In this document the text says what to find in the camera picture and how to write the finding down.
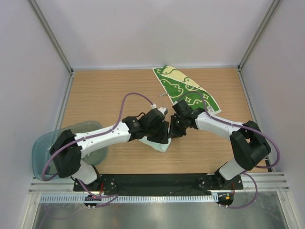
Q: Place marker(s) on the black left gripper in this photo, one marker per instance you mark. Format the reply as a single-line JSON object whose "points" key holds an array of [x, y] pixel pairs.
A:
{"points": [[162, 137]]}

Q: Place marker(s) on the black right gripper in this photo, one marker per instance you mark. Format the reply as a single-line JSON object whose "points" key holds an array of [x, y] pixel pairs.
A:
{"points": [[174, 132]]}

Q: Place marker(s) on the light mint green towel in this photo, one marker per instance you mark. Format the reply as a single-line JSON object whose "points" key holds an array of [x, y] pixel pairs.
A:
{"points": [[157, 146]]}

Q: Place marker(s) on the green frog pattern towel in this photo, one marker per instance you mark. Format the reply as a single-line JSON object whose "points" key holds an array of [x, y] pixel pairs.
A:
{"points": [[178, 85]]}

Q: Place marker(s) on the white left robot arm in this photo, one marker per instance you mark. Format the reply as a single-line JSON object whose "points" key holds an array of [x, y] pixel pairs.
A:
{"points": [[69, 149]]}

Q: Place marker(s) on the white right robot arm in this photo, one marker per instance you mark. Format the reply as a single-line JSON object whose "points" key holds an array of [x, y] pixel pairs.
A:
{"points": [[248, 144]]}

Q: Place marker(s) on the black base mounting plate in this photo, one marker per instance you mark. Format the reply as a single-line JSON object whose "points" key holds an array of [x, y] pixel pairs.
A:
{"points": [[159, 185]]}

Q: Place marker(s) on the clear blue plastic bin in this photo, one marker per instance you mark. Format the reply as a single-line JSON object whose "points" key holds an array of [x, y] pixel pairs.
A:
{"points": [[41, 148]]}

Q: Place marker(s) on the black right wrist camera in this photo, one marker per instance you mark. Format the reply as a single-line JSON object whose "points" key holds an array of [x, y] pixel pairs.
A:
{"points": [[182, 109]]}

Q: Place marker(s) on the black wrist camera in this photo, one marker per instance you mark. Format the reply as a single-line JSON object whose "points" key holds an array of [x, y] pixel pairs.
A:
{"points": [[182, 109], [154, 118]]}

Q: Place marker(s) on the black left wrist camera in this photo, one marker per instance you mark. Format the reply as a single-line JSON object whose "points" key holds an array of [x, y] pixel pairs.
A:
{"points": [[154, 118]]}

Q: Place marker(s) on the white slotted cable duct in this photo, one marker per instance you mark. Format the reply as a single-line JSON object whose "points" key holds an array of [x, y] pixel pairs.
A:
{"points": [[83, 198]]}

